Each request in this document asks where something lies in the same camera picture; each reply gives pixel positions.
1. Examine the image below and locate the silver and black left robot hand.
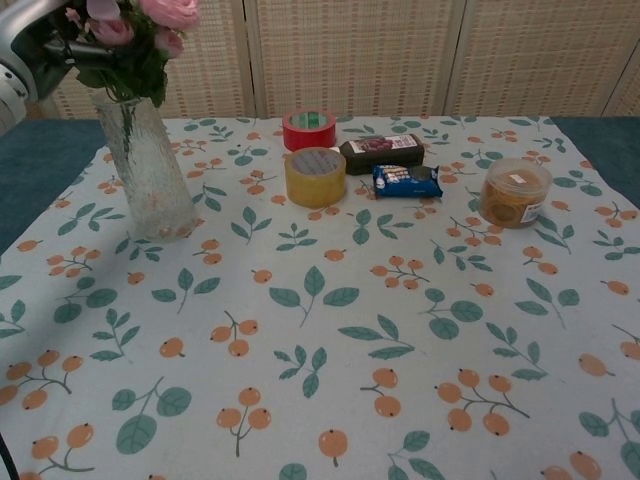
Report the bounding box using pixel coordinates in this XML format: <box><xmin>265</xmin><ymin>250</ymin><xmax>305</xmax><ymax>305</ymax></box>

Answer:
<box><xmin>0</xmin><ymin>0</ymin><xmax>114</xmax><ymax>100</ymax></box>

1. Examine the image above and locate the yellow translucent tape roll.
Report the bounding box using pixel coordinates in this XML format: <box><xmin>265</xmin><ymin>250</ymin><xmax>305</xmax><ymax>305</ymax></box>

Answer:
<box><xmin>284</xmin><ymin>147</ymin><xmax>348</xmax><ymax>210</ymax></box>

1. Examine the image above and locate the clear jar of rubber bands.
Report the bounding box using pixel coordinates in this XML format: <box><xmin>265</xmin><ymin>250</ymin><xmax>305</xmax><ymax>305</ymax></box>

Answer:
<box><xmin>478</xmin><ymin>157</ymin><xmax>554</xmax><ymax>231</ymax></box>

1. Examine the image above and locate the blue cookie packet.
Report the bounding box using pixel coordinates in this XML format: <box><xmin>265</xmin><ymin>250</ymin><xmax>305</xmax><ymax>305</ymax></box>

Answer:
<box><xmin>371</xmin><ymin>164</ymin><xmax>445</xmax><ymax>201</ymax></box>

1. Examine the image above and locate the woven folding screen panel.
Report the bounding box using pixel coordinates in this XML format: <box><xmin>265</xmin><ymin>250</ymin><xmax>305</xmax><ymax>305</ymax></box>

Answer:
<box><xmin>447</xmin><ymin>0</ymin><xmax>640</xmax><ymax>119</ymax></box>
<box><xmin>245</xmin><ymin>0</ymin><xmax>465</xmax><ymax>119</ymax></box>
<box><xmin>37</xmin><ymin>0</ymin><xmax>255</xmax><ymax>121</ymax></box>

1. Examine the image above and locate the red tape roll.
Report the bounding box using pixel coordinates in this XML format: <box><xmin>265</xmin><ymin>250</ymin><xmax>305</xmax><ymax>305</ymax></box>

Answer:
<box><xmin>281</xmin><ymin>108</ymin><xmax>338</xmax><ymax>153</ymax></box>

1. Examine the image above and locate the pink artificial rose bouquet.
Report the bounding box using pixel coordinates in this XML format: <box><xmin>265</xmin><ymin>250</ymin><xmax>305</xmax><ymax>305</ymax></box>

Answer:
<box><xmin>63</xmin><ymin>0</ymin><xmax>201</xmax><ymax>154</ymax></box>

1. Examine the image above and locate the white tablecloth with orange fruit print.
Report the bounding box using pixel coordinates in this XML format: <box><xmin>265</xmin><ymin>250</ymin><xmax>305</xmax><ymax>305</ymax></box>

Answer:
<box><xmin>0</xmin><ymin>115</ymin><xmax>640</xmax><ymax>480</ymax></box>

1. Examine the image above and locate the dark brown snack packet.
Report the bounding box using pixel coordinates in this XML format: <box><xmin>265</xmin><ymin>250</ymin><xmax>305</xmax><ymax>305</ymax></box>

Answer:
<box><xmin>338</xmin><ymin>133</ymin><xmax>426</xmax><ymax>177</ymax></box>

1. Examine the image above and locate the tall textured clear glass vase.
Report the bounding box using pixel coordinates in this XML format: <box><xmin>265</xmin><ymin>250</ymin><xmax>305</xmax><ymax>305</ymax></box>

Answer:
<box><xmin>90</xmin><ymin>92</ymin><xmax>199</xmax><ymax>245</ymax></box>

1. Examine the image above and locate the thin black cable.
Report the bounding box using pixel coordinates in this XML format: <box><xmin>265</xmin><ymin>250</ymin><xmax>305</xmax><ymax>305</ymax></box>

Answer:
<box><xmin>0</xmin><ymin>433</ymin><xmax>20</xmax><ymax>480</ymax></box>

